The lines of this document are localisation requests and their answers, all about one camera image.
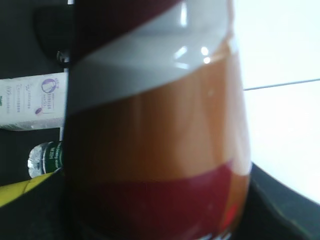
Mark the nescafe coffee bottle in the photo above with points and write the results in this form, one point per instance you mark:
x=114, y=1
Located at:
x=156, y=143

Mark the clear water bottle green label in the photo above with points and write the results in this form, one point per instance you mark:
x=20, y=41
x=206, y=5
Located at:
x=45, y=158

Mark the yellow paper cup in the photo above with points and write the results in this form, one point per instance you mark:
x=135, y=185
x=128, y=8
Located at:
x=10, y=192

